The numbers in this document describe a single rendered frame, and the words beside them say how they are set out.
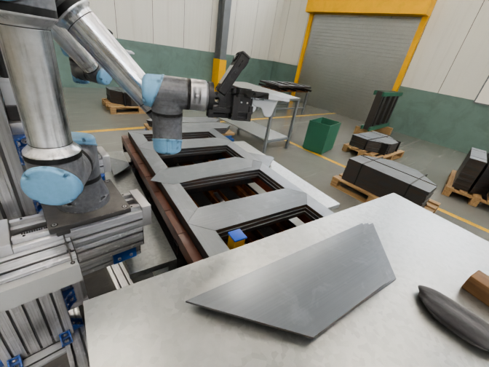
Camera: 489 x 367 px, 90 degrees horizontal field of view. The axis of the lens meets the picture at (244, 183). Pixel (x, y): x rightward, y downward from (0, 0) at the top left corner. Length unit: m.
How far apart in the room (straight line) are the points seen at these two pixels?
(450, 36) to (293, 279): 8.80
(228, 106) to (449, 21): 8.77
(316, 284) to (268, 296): 0.14
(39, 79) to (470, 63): 8.88
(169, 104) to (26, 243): 0.59
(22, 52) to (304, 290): 0.76
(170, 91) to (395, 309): 0.76
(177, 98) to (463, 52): 8.70
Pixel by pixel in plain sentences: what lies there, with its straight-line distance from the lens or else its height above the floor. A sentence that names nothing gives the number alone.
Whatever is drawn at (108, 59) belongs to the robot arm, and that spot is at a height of 1.48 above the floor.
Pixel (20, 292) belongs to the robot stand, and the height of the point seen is 0.93.
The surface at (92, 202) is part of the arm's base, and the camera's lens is 0.91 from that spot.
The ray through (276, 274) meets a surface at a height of 1.07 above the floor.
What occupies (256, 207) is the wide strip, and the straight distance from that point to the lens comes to 1.25.
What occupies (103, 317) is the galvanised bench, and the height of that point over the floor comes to 1.05.
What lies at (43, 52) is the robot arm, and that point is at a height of 1.49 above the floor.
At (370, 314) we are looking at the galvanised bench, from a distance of 0.73.
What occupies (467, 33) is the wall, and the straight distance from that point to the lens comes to 9.13.
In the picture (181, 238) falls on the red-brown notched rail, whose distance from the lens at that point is 1.09.
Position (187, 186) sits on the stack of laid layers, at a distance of 1.42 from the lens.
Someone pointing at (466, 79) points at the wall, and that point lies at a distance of 8.97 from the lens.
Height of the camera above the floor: 1.55
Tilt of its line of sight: 28 degrees down
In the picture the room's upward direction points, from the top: 10 degrees clockwise
